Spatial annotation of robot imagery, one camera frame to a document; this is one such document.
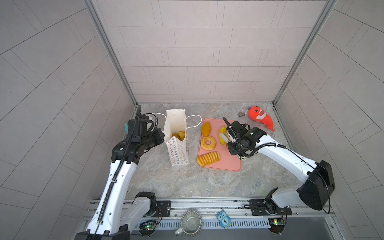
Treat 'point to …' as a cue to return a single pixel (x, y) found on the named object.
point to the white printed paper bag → (175, 121)
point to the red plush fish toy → (259, 114)
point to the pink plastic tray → (227, 162)
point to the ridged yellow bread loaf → (208, 158)
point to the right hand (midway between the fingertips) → (230, 150)
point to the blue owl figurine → (225, 220)
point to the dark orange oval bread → (206, 128)
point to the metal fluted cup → (191, 223)
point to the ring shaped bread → (206, 147)
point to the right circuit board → (277, 225)
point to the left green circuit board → (147, 228)
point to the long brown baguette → (176, 135)
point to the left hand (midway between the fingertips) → (168, 132)
